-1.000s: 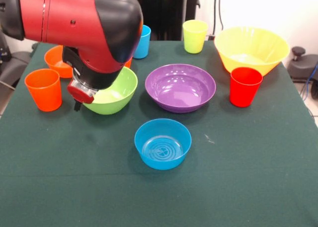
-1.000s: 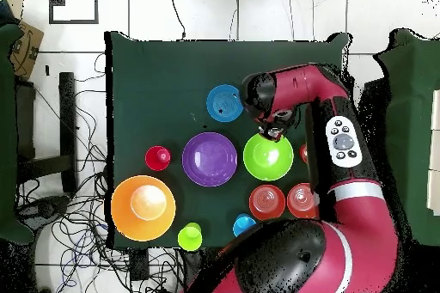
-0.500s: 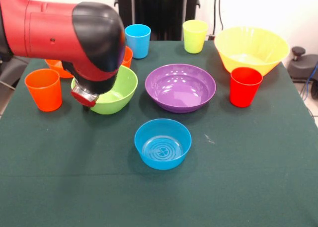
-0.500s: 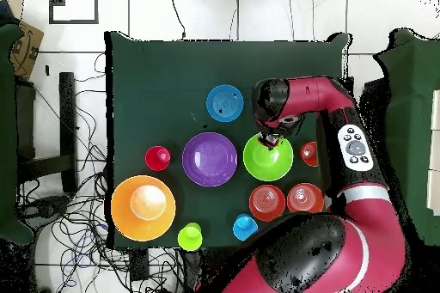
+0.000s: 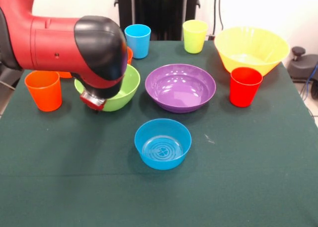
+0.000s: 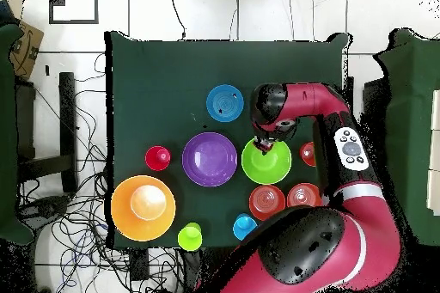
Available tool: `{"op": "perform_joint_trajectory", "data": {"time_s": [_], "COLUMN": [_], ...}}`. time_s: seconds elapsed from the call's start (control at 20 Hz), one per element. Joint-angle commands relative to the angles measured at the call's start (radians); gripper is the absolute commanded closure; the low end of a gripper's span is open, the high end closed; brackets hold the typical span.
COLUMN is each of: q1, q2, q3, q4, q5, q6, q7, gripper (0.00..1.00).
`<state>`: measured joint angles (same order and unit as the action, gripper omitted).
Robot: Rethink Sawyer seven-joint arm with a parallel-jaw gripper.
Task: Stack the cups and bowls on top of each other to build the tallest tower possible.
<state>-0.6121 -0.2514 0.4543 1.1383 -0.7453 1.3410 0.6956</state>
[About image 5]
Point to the dark green tablecloth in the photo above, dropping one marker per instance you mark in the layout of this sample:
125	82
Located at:
159	194

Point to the red cup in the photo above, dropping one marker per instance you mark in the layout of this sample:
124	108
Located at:
244	88

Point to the large yellow bowl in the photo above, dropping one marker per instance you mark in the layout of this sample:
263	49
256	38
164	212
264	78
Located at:
251	48

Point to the blue cup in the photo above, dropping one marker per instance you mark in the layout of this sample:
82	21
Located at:
137	40

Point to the purple bowl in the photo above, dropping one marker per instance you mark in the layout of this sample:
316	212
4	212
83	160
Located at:
180	88

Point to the dark grey chair base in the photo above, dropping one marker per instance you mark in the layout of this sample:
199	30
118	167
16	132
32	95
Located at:
10	75

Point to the blue bowl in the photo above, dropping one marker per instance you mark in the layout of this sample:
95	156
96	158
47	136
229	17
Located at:
162	150

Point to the orange bowl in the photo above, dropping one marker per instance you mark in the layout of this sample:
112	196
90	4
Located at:
129	55
65	75

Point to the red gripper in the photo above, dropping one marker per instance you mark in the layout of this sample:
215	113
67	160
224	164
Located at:
93	105

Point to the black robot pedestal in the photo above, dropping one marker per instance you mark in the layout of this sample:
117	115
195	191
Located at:
161	8

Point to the black chair base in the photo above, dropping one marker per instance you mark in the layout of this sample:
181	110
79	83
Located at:
300	65

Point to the lime green cup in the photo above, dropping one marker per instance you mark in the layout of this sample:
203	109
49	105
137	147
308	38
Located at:
195	38

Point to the orange cup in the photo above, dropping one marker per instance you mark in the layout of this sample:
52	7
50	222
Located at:
44	93

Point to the green bowl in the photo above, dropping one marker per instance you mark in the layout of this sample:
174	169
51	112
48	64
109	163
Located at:
126	88

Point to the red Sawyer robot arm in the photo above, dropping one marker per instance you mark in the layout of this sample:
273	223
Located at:
62	45

